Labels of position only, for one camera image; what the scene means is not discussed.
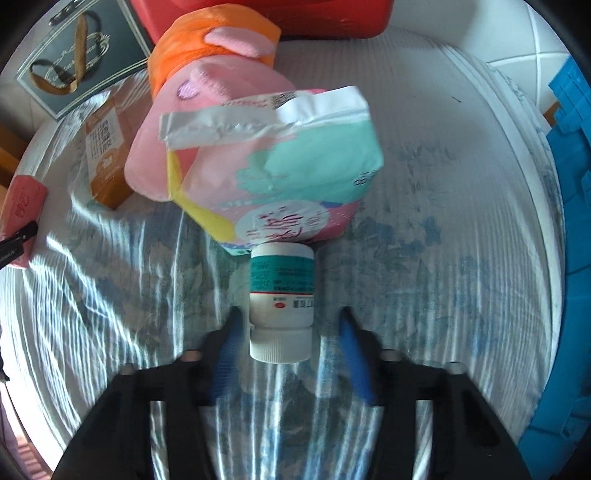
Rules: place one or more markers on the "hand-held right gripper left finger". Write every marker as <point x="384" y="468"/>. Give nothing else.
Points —
<point x="225" y="364"/>

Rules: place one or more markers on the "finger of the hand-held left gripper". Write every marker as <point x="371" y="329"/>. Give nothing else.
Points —
<point x="18" y="240"/>

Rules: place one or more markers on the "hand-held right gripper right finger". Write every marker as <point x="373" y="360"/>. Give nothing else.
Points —
<point x="356" y="364"/>

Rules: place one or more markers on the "pink and green wipes packet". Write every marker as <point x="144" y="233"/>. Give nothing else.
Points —
<point x="21" y="198"/>

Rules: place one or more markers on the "white medicine bottle teal label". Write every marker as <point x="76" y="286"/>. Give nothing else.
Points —
<point x="281" y="300"/>

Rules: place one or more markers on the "blue storage bin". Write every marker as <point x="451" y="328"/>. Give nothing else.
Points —
<point x="572" y="323"/>

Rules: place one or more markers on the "desktop with printed white cover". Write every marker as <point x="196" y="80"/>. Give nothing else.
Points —
<point x="438" y="230"/>

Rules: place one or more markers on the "orange and white carton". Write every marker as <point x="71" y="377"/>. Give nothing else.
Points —
<point x="111" y="175"/>

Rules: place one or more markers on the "pastel tissue packet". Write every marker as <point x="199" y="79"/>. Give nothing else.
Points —
<point x="300" y="161"/>

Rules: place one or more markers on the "dark gift box gold ribbon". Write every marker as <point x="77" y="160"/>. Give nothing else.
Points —
<point x="115" y="37"/>

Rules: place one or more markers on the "pink pig plush orange dress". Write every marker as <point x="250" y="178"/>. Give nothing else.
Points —
<point x="207" y="83"/>

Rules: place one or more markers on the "red bear-face case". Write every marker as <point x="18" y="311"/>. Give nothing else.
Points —
<point x="323" y="18"/>

